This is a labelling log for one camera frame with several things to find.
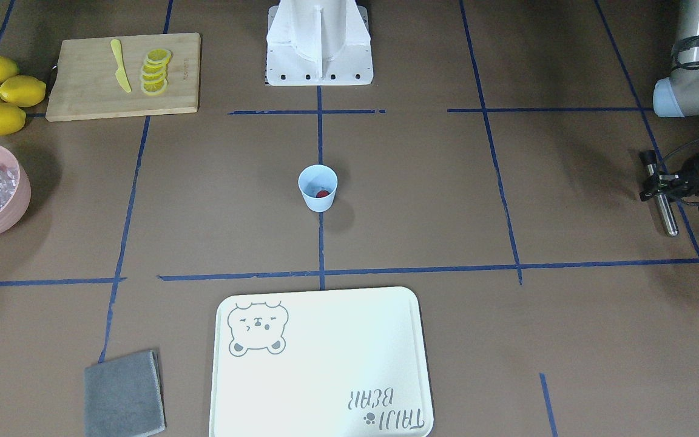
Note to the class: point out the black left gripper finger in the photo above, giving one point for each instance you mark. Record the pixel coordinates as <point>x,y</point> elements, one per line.
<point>658,183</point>

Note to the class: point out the steel muddler black tip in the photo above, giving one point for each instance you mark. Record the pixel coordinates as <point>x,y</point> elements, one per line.
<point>649,160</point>

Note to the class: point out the light blue plastic cup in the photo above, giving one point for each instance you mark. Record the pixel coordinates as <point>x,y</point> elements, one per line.
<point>314,178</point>

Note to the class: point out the cream bear serving tray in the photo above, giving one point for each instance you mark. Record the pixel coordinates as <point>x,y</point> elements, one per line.
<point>321,363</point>

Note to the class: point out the lemon slices row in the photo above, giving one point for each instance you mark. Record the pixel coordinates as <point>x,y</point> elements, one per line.
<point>153,72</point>

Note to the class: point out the yellow plastic knife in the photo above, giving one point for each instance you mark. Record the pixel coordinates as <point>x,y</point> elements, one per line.
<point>121,72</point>

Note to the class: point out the bamboo cutting board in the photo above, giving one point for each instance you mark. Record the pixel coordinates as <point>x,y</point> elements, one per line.
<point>86,87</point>

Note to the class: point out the grey folded cloth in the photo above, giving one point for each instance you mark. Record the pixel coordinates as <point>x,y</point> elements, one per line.
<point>123,397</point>

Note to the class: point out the yellow lemon lower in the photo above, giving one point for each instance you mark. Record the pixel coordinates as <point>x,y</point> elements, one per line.
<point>23,91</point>

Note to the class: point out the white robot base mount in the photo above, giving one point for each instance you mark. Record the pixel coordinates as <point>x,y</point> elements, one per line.
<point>318,43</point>

